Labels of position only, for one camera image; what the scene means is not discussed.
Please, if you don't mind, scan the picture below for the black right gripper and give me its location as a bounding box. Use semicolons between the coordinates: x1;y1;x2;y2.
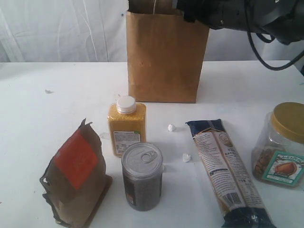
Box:
175;0;247;30

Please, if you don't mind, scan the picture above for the brown paper shopping bag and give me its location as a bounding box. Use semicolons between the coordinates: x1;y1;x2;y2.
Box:
126;0;209;104

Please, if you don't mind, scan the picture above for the white paper ball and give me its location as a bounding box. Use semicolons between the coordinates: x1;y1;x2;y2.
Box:
168;124;176;132
182;153;191;163

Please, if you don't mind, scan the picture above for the dark seed can pull-tab lid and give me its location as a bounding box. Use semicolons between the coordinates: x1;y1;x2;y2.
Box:
121;142;163;211

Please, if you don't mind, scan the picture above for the yellow grain bottle white cap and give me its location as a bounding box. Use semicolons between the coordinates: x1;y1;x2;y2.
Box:
107;96;146;157

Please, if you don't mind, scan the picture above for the clear nut jar gold lid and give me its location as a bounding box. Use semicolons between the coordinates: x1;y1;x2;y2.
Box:
251;102;304;191

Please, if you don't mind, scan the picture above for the white backdrop curtain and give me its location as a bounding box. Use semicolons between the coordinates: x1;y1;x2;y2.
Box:
0;0;304;62

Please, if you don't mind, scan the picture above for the long pasta packet dark blue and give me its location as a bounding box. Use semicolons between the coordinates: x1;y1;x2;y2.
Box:
186;119;275;228

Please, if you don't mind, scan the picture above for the brown pouch with orange label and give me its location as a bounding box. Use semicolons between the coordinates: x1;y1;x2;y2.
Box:
39;120;113;228

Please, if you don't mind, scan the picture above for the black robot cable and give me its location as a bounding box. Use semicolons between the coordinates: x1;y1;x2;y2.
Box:
243;0;304;71

